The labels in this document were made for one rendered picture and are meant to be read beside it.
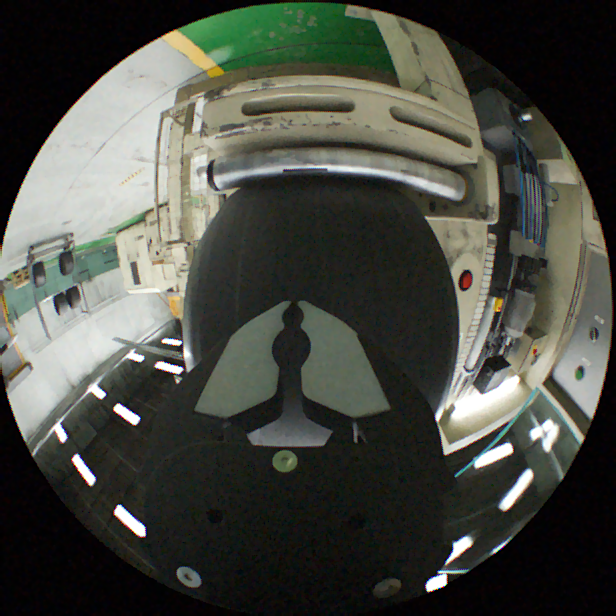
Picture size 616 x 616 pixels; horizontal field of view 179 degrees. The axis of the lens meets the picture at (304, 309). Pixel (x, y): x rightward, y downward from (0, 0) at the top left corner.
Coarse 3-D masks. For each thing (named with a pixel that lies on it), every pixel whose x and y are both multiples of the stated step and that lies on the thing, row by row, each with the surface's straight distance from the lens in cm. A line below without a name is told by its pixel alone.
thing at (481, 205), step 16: (480, 160) 33; (464, 176) 34; (480, 176) 32; (496, 176) 34; (416, 192) 45; (480, 192) 32; (496, 192) 33; (432, 208) 40; (448, 208) 36; (464, 208) 34; (480, 208) 31; (496, 208) 32
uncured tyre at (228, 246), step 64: (256, 192) 23; (320, 192) 22; (384, 192) 25; (256, 256) 16; (320, 256) 15; (384, 256) 16; (192, 320) 18; (384, 320) 15; (448, 320) 19; (448, 384) 21
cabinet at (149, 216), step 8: (152, 208) 520; (160, 208) 494; (144, 216) 542; (152, 216) 515; (160, 216) 491; (152, 224) 514; (160, 224) 491; (168, 224) 471; (152, 232) 515; (168, 232) 472; (152, 240) 516; (168, 240) 472; (152, 248) 519; (152, 256) 523; (160, 256) 499; (168, 256) 479
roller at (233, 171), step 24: (216, 168) 25; (240, 168) 24; (264, 168) 24; (288, 168) 23; (312, 168) 23; (336, 168) 24; (360, 168) 24; (384, 168) 25; (408, 168) 27; (432, 168) 29; (432, 192) 30; (456, 192) 32
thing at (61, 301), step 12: (72, 240) 548; (36, 252) 525; (48, 252) 582; (60, 252) 550; (36, 264) 531; (60, 264) 592; (72, 264) 542; (36, 276) 519; (72, 276) 596; (72, 288) 546; (36, 300) 516; (60, 300) 528; (72, 300) 539; (84, 300) 547; (60, 312) 536; (84, 312) 583; (48, 336) 526
